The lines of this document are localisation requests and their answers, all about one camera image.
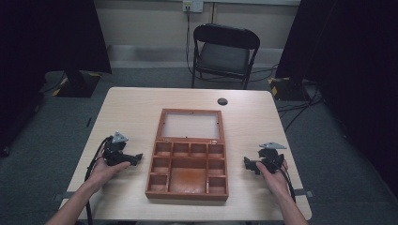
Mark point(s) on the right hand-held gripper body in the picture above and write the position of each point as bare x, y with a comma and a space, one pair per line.
270, 157

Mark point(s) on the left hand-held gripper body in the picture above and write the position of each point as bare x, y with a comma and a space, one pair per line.
114, 154

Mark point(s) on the person's left hand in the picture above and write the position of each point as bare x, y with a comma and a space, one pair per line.
104, 172

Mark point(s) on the person's right hand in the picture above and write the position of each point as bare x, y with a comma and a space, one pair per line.
275, 182

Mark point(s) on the brown wooden compartment box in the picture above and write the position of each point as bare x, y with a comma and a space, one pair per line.
187, 175

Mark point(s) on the black stand base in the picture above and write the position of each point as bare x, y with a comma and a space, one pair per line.
78, 86
287, 89

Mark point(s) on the black folding chair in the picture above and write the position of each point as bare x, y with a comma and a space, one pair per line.
223, 56

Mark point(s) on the black curtain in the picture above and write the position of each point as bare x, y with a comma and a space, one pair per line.
350, 62
47, 37

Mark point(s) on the white wall socket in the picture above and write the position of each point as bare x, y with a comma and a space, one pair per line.
192, 5

